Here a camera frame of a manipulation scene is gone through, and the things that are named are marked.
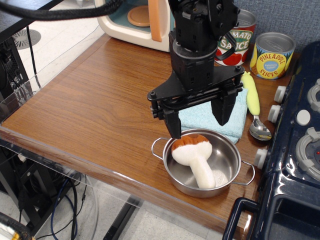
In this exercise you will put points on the pineapple slices can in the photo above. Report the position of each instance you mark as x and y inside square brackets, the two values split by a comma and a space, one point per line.
[272, 54]

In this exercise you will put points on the white stove knob middle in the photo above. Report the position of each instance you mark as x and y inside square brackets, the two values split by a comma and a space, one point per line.
[274, 113]

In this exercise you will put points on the light blue folded cloth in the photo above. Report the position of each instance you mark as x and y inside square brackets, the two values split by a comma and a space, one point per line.
[201, 117]

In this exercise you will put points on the small steel pot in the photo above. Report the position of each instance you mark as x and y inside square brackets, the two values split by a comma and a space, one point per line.
[225, 163]

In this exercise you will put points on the plush mushroom toy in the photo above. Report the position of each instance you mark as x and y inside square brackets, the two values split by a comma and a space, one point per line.
[194, 150]

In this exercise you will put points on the dark blue toy stove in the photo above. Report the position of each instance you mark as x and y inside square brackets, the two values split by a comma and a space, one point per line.
[288, 205]

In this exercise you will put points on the tomato sauce can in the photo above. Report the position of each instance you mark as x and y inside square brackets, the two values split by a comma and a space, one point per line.
[243, 35]

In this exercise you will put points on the white stove knob bottom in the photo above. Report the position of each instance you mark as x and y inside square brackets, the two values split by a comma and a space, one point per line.
[260, 158]

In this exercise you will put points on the wooden microwave turntable plate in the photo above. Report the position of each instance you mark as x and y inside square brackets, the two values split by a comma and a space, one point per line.
[139, 16]

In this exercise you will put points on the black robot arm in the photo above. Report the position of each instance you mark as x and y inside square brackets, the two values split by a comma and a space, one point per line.
[202, 35]

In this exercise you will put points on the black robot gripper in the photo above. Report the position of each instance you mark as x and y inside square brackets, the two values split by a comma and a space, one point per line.
[195, 80]

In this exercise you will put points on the spoon with yellow-green handle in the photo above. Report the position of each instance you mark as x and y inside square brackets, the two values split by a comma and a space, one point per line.
[257, 129]

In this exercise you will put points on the black computer tower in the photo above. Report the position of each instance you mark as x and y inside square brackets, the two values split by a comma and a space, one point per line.
[13, 77]

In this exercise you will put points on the white stove knob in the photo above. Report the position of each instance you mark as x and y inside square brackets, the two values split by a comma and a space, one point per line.
[260, 158]
[279, 94]
[274, 113]

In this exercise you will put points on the white stove knob top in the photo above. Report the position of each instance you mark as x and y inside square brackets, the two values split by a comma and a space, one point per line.
[279, 94]

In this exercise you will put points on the toy microwave teal and cream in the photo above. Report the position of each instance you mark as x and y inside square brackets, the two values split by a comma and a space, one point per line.
[156, 36]

